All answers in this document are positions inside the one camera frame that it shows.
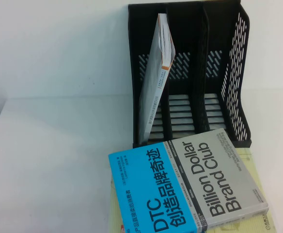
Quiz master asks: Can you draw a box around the blue and grey book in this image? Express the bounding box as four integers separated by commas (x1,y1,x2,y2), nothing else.
107,132,270,233

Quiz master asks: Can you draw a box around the white book with orange trim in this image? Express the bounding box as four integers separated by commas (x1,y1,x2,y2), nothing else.
136,13,176,144

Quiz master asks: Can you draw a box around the black plastic book stand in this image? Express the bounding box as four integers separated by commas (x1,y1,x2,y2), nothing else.
127,0,253,149

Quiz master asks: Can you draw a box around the pale yellow mechanical handbook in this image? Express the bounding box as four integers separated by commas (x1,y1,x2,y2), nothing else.
109,148,281,233

